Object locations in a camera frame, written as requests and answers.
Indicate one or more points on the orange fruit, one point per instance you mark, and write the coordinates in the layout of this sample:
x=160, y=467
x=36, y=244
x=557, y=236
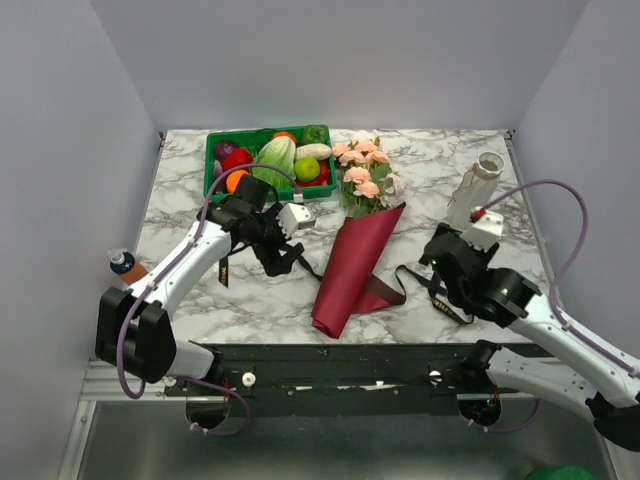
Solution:
x=233, y=179

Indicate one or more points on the aluminium frame rail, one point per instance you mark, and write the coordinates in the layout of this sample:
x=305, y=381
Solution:
x=100, y=387

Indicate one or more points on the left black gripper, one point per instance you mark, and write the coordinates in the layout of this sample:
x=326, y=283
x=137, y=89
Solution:
x=280, y=264

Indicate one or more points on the red paper bouquet wrap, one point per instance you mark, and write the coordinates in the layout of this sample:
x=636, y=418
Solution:
x=348, y=285

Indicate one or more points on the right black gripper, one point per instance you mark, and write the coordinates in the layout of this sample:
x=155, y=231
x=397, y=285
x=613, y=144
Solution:
x=484, y=256

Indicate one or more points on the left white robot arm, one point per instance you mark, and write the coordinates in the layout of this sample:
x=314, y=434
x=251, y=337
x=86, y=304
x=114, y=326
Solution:
x=134, y=332

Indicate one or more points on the red bell pepper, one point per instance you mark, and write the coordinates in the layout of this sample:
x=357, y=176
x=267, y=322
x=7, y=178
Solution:
x=235, y=158

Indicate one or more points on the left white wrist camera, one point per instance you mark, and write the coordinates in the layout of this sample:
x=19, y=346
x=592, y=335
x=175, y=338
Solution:
x=295, y=216

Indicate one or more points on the red chili pepper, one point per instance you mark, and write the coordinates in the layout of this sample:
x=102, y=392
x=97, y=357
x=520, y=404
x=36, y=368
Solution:
x=321, y=180

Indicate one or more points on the white radish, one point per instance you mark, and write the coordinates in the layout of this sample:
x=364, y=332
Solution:
x=317, y=151

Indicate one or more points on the small orange at basket back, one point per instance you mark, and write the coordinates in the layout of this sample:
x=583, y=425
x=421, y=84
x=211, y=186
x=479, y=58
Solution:
x=285, y=134

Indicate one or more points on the orange bottle with blue cap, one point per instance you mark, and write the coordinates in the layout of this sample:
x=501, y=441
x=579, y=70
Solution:
x=124, y=264

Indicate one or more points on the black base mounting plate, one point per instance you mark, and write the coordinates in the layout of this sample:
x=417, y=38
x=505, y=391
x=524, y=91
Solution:
x=250, y=381

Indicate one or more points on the green plastic basket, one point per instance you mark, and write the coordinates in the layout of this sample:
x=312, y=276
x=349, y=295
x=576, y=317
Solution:
x=253, y=140

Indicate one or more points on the white ribbed ceramic vase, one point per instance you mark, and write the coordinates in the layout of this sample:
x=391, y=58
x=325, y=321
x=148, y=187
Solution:
x=477, y=186

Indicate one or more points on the pink artificial flowers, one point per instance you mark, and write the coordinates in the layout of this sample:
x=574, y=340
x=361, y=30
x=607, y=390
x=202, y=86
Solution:
x=368, y=183

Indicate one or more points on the green bell pepper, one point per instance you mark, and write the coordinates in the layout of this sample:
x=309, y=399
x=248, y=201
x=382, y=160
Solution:
x=314, y=134

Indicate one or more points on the green object at bottom edge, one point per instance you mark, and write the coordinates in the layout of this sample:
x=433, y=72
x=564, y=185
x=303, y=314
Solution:
x=567, y=472

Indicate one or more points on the green apple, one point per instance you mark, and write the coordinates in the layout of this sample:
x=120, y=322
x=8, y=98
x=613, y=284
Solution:
x=307, y=169

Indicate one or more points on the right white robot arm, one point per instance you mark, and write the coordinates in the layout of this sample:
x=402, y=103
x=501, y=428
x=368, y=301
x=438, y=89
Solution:
x=584, y=373

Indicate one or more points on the green cabbage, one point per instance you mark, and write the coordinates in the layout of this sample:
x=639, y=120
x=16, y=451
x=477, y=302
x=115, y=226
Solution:
x=278, y=152

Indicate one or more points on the purple onion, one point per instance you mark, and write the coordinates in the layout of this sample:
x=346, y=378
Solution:
x=223, y=149

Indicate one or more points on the purple eggplant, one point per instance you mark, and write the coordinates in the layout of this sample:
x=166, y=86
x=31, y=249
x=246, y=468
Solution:
x=217, y=171

